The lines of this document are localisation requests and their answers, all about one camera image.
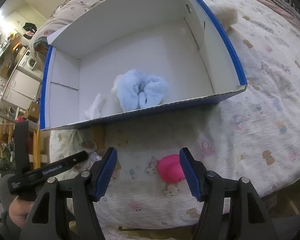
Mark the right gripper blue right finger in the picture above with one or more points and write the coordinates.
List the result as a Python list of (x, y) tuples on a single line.
[(194, 172)]

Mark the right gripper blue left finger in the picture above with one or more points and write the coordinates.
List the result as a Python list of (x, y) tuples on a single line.
[(101, 173)]

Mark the pink rubber duck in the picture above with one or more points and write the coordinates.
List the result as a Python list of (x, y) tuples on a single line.
[(170, 170)]

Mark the beige fluffy plush toy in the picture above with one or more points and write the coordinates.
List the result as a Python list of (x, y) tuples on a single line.
[(227, 15)]

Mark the person's left hand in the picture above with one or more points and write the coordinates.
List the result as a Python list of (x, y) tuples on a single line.
[(19, 210)]

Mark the yellow wooden chair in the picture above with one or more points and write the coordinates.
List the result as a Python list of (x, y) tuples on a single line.
[(22, 146)]

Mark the white brown fluffy sock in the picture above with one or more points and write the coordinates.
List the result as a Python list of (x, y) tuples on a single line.
[(94, 111)]

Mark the brown cardboard box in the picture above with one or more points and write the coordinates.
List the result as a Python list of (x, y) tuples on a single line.
[(33, 112)]

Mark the patterned bed cover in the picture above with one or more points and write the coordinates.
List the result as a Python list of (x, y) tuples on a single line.
[(255, 133)]

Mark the light blue fluffy sock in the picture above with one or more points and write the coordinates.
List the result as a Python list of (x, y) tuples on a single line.
[(137, 90)]

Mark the white kitchen cabinet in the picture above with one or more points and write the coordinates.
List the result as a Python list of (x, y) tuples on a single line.
[(20, 91)]

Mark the white washing machine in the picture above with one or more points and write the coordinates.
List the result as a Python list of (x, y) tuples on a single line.
[(28, 63)]

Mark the blue white cardboard box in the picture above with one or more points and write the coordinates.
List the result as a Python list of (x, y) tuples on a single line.
[(179, 40)]

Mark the crumpled beige blanket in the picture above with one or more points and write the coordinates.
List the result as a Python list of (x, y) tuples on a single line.
[(65, 14)]

